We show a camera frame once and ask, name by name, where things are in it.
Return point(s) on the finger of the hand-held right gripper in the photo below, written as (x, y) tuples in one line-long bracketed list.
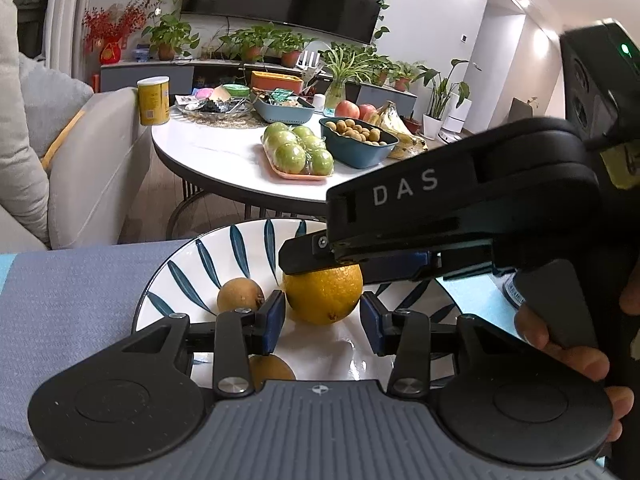
[(305, 255), (417, 266)]

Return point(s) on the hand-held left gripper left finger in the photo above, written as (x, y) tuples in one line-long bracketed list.
[(274, 322)]

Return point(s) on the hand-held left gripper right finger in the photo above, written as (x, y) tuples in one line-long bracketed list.
[(371, 325)]

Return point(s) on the yellow orange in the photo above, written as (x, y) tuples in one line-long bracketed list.
[(322, 292)]

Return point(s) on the white plate with blue leaves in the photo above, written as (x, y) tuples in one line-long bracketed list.
[(325, 355)]

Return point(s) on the person's right hand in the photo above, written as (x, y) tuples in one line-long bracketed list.
[(575, 365)]

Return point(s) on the brown kiwi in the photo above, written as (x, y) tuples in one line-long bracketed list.
[(272, 372), (239, 296)]

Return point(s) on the light blue mat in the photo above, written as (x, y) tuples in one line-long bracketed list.
[(475, 300)]

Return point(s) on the white appliance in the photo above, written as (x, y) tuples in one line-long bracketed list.
[(457, 120)]

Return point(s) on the white labelled bottle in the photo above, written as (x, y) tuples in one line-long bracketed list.
[(512, 292)]

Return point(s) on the tray of green apples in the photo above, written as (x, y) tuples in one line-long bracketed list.
[(295, 152)]

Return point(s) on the teal bowl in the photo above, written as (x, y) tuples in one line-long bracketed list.
[(360, 155)]

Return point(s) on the small potted plant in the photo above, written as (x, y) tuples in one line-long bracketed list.
[(412, 125)]

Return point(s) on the peace lily in white pot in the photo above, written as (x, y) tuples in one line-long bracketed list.
[(440, 95)]

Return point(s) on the bunch of bananas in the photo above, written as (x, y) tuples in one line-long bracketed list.
[(397, 127)]

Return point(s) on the round white table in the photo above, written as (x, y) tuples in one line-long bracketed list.
[(220, 155)]

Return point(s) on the pile of longans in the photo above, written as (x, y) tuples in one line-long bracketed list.
[(357, 132)]

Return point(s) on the blue basket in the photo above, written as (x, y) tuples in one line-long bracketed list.
[(282, 112)]

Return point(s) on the red apple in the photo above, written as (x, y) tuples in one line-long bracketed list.
[(347, 109), (369, 111)]

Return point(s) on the small white bottle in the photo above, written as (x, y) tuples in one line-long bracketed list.
[(320, 102)]

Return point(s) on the potted green plant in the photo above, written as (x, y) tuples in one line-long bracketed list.
[(384, 72), (250, 42), (292, 47), (406, 75)]

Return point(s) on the glass plate with snacks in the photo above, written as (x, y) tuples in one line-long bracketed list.
[(215, 107)]

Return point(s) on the orange box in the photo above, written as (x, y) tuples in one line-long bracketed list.
[(277, 81)]

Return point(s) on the spider plant in glass vase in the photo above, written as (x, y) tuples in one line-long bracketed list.
[(345, 67)]

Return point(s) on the white router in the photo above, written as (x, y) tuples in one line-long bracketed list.
[(309, 61)]

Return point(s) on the grey-blue blanket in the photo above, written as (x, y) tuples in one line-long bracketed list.
[(70, 310)]

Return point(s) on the yellow can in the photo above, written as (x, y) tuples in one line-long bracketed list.
[(154, 102)]

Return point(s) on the short trailing vine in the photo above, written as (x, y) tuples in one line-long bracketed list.
[(384, 10)]

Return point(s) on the grey sofa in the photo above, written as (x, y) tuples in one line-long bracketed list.
[(95, 170)]

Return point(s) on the grey television cabinet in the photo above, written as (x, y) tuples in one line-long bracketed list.
[(150, 72)]

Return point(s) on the bushy potted plant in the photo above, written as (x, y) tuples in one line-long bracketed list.
[(170, 35)]

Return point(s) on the blue white box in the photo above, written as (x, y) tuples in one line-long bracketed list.
[(142, 54)]

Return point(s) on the yellow cushion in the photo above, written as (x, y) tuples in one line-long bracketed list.
[(60, 142)]

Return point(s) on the red canister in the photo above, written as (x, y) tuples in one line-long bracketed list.
[(95, 83)]

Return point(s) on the red flowers in red vase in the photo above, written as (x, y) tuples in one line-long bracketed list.
[(107, 30)]

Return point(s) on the large light grey cushion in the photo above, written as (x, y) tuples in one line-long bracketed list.
[(15, 135)]

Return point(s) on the light curtain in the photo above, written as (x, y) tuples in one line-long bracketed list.
[(70, 15)]

